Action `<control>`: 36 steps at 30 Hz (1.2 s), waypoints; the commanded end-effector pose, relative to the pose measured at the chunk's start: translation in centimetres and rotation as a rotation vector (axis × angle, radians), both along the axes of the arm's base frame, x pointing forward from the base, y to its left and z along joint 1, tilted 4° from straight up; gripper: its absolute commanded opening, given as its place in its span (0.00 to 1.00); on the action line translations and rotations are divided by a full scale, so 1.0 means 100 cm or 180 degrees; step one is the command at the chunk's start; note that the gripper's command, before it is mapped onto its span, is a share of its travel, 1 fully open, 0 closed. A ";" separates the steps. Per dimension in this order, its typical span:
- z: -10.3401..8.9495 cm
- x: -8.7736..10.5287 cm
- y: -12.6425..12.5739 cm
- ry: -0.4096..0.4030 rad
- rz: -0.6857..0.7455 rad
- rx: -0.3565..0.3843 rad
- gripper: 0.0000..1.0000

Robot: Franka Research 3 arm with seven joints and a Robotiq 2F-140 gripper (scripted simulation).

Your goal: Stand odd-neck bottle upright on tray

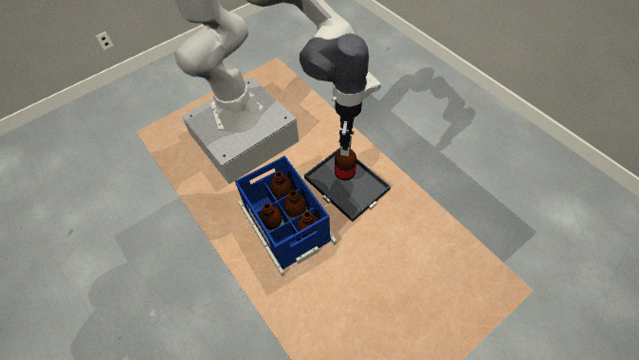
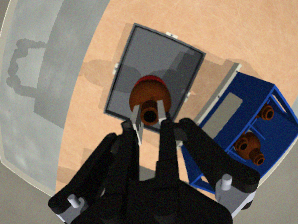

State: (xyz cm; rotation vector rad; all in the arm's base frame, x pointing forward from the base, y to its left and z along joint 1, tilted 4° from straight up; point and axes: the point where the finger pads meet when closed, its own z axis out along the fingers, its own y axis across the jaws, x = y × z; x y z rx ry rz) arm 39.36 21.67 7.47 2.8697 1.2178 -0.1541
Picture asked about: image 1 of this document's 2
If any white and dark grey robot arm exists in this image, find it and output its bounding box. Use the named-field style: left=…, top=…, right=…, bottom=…
left=174, top=0, right=381, bottom=133

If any blue plastic crate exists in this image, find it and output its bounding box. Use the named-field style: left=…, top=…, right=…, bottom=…
left=240, top=165, right=331, bottom=269

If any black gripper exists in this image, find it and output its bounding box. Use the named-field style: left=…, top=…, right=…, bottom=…
left=335, top=102, right=362, bottom=156

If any brown bottle with red label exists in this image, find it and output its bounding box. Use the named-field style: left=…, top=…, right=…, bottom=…
left=335, top=146, right=356, bottom=181

